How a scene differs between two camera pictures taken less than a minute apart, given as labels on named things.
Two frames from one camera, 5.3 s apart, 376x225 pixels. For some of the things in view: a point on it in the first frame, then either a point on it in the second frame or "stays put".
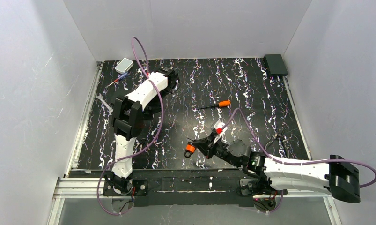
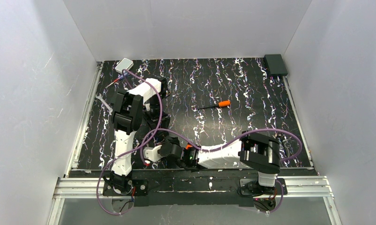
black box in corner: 275,65 stays put
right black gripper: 210,146 to 162,148
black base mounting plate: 185,188 stays put
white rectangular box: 124,65 stays put
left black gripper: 171,79 to 156,116
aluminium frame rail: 68,187 stays put
